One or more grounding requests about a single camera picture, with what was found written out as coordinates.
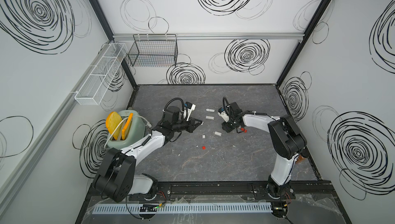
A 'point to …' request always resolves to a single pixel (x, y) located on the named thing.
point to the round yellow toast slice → (112, 119)
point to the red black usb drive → (244, 130)
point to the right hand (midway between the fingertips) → (226, 126)
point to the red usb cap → (203, 147)
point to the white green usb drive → (211, 110)
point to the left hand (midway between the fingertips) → (200, 122)
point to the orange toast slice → (125, 129)
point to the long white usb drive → (210, 117)
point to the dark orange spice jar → (300, 159)
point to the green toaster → (137, 131)
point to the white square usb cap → (203, 136)
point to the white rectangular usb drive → (218, 133)
